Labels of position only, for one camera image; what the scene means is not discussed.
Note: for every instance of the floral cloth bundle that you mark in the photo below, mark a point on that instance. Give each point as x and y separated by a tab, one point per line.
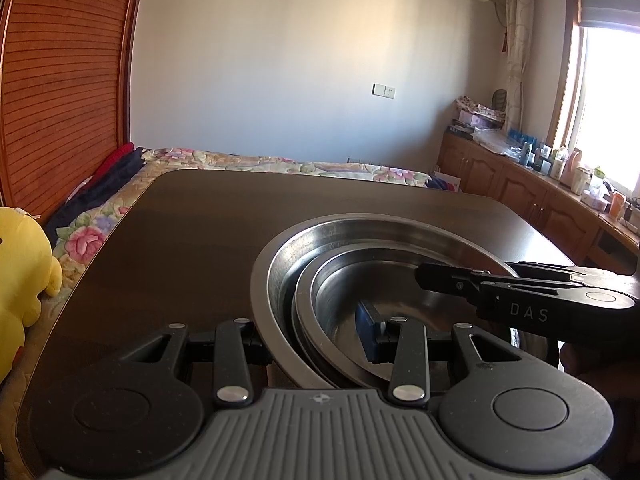
480	107

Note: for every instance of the pink box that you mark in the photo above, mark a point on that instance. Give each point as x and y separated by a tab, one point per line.
477	119

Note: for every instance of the dark woven fan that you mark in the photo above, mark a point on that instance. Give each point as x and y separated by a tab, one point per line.
500	98

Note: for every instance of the navy garment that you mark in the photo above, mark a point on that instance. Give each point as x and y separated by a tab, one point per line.
95	200

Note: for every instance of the pink bottle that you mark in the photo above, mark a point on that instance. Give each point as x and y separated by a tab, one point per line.
576	165

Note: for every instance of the floral bedspread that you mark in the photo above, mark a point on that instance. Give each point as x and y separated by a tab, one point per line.
85	245

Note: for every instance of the large steel bowl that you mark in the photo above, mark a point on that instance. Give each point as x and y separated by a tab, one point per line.
272	280

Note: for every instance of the grey roller blind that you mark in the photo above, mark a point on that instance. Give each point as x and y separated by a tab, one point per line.
610	2

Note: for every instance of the row of blue bottles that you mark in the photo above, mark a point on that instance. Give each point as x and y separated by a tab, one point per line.
522	136

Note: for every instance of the yellow plush toy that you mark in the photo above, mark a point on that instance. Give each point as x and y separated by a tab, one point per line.
20	280

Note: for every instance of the wooden slatted wardrobe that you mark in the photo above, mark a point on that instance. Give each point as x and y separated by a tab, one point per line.
65	60

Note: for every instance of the white jar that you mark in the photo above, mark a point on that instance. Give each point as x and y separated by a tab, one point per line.
582	180

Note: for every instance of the red garment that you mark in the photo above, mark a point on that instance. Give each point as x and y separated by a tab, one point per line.
110	165

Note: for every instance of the wooden framed window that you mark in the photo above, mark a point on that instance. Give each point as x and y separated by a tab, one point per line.
610	100

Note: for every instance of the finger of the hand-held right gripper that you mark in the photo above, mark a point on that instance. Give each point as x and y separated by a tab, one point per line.
550	271
445	280

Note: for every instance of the red hanging tassel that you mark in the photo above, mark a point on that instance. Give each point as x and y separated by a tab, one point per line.
505	42

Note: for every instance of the patterned beige curtain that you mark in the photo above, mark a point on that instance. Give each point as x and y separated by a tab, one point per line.
519	50

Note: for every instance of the white plastic bottle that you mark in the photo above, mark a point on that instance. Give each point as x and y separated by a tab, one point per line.
560	165

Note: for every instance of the medium steel bowl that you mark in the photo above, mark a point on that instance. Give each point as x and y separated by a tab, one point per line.
303	300

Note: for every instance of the clear plastic bags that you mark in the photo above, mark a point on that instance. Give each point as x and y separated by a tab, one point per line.
497	142

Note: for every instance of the orange box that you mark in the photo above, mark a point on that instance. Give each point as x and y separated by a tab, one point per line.
618	205

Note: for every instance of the tissue box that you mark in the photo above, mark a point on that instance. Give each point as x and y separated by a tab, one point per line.
600	200

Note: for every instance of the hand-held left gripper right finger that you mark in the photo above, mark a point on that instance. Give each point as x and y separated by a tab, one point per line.
367	330

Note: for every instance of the wooden low cabinet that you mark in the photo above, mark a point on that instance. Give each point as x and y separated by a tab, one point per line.
525	195

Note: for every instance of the red blue striped cloth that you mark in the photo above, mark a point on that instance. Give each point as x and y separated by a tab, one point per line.
440	185

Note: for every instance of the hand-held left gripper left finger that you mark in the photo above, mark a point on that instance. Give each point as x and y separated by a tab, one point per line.
250	350

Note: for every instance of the white wall switch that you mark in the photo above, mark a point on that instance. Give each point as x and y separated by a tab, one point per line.
384	90

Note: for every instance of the white cardboard box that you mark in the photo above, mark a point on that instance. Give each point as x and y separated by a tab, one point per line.
450	180

